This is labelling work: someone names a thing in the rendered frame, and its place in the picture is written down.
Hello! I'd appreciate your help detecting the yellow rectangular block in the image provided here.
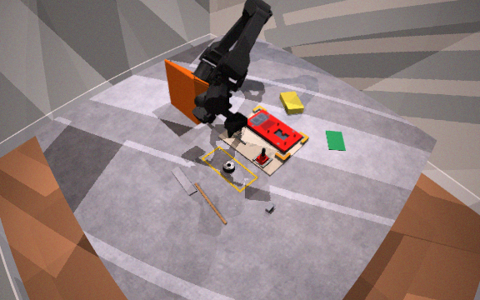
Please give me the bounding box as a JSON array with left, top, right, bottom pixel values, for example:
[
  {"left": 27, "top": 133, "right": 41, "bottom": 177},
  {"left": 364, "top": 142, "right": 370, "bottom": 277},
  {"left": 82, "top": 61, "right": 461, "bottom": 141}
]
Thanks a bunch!
[{"left": 280, "top": 91, "right": 304, "bottom": 115}]

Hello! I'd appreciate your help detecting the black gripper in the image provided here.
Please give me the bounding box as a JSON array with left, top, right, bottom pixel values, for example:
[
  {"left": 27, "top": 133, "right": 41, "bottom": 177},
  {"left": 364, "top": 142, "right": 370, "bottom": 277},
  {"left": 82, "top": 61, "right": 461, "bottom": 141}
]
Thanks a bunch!
[{"left": 194, "top": 91, "right": 248, "bottom": 138}]

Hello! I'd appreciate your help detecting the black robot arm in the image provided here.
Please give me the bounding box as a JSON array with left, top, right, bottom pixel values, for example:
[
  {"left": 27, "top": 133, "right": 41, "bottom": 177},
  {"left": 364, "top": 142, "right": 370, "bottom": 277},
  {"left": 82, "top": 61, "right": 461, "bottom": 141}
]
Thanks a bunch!
[{"left": 191, "top": 0, "right": 273, "bottom": 124}]

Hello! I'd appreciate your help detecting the black rubber tyre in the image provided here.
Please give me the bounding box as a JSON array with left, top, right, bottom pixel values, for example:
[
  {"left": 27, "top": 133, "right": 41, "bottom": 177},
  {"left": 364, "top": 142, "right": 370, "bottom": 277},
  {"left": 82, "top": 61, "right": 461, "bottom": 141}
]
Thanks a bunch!
[{"left": 222, "top": 160, "right": 235, "bottom": 173}]

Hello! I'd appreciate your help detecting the green flat rectangle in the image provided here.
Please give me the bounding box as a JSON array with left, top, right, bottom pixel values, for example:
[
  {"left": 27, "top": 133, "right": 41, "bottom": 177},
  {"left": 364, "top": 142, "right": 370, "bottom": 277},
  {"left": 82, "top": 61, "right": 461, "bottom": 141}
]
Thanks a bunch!
[{"left": 326, "top": 131, "right": 346, "bottom": 151}]

